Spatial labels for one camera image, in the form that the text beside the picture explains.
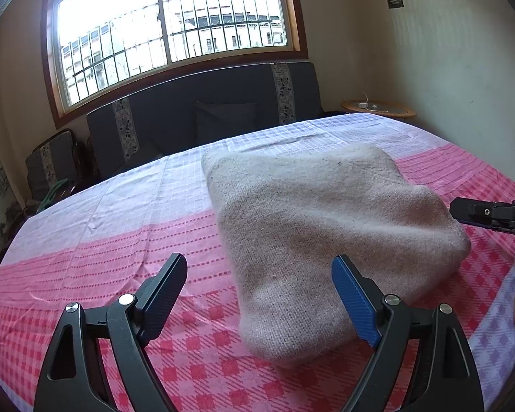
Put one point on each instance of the round wooden side table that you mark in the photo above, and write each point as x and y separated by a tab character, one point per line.
382	110

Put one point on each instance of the dark sofa with patterned stripes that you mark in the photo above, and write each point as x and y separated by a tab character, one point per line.
167	111

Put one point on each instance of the beige knitted sweater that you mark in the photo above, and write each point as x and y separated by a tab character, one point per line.
326	231

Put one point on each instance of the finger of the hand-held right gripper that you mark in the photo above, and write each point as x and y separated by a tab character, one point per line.
467	210
476	223

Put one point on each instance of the dark armchair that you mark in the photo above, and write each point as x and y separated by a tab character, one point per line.
53	158

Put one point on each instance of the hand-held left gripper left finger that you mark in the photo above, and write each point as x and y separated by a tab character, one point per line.
163	300

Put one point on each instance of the pink and white checked bedsheet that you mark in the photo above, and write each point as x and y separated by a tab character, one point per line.
111	244

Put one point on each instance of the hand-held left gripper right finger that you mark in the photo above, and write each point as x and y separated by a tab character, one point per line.
354	300

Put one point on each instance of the dark sofa cushion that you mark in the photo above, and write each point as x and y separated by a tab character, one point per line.
225	122

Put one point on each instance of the barred window with wooden frame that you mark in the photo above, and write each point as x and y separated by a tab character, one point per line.
167	21

